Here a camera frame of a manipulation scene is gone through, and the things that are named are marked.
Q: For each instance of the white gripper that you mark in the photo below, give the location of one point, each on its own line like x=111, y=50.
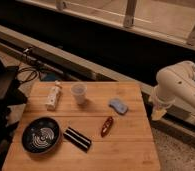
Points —
x=161, y=99

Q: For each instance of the white bottle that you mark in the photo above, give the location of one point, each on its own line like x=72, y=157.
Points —
x=53, y=96

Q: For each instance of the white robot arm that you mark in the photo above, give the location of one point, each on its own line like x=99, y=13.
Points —
x=174, y=81

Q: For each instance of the dark ceramic patterned bowl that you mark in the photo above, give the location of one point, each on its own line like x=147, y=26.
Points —
x=41, y=135

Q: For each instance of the blue sponge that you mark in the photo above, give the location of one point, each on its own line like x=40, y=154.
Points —
x=120, y=107

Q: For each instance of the red pocket knife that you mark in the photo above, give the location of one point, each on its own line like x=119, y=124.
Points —
x=107, y=126

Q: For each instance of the translucent plastic cup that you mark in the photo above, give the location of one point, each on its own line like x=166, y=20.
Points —
x=78, y=91

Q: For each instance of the black white striped block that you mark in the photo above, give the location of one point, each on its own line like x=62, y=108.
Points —
x=77, y=139

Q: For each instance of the black equipment at left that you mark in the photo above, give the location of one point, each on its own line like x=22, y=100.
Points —
x=9, y=94

